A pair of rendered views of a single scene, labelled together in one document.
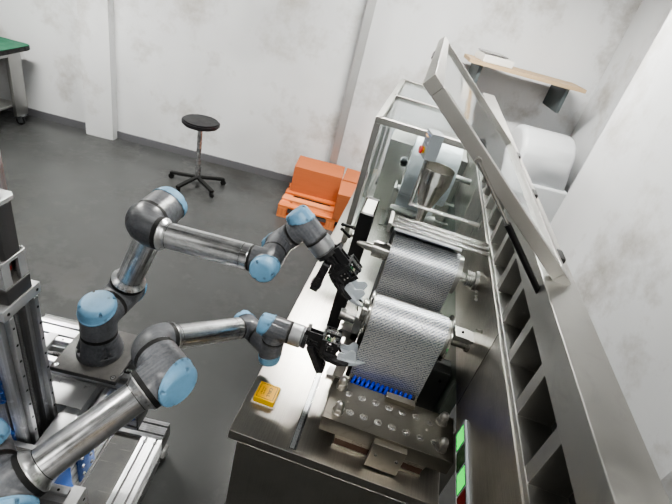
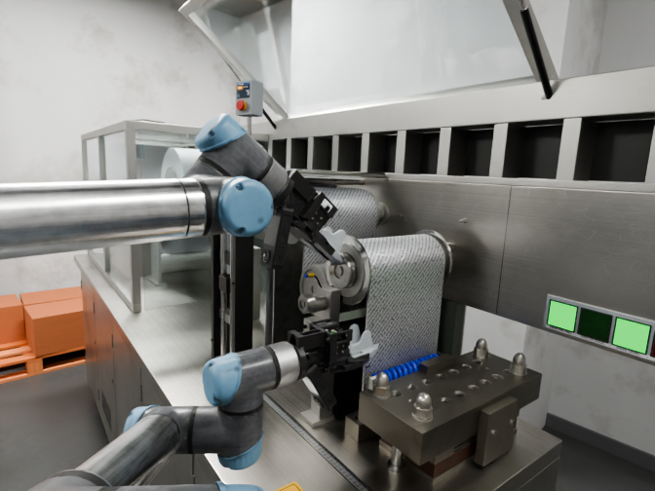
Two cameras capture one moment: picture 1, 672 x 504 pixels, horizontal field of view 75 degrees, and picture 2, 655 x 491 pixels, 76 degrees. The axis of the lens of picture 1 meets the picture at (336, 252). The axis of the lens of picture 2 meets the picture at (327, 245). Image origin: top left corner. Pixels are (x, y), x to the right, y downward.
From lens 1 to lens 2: 0.95 m
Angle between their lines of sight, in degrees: 45
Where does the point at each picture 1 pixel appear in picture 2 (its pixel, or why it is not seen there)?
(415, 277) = (341, 225)
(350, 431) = (455, 428)
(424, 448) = (515, 381)
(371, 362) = (384, 338)
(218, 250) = (134, 199)
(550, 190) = not seen: hidden behind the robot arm
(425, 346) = (431, 270)
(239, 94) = not seen: outside the picture
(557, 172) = not seen: hidden behind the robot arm
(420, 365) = (431, 302)
